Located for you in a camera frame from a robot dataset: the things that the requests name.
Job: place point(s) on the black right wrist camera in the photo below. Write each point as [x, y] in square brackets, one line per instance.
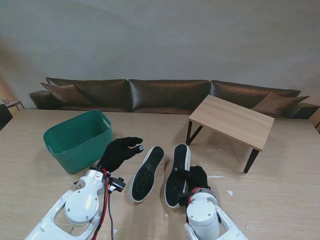
[183, 199]

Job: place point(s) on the brown sofa cushion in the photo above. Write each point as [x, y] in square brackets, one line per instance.
[280, 105]
[65, 93]

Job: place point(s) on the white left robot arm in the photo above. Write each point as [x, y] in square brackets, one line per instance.
[80, 205]

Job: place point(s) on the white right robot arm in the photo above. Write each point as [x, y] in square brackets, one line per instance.
[205, 217]

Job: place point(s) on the small wooden side table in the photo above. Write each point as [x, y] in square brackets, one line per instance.
[13, 103]

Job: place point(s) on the small wooden stand black legs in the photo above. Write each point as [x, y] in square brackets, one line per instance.
[230, 120]

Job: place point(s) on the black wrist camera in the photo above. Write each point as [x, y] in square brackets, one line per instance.
[183, 199]
[117, 185]

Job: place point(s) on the brown leather sofa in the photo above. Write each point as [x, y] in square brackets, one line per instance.
[162, 95]

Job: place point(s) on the green plastic basket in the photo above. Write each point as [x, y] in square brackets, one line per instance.
[75, 132]

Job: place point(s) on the wooden furniture edge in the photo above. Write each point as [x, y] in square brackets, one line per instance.
[315, 120]

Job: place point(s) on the yellow canvas sneaker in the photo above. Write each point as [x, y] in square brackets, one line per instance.
[175, 185]
[145, 180]

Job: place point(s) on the long white paper scrap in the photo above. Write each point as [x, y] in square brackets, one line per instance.
[217, 177]

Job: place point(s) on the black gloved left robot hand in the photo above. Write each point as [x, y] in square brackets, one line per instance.
[117, 152]

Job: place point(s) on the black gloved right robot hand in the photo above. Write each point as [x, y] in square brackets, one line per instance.
[198, 177]

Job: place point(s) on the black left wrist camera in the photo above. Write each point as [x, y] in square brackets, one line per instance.
[117, 185]

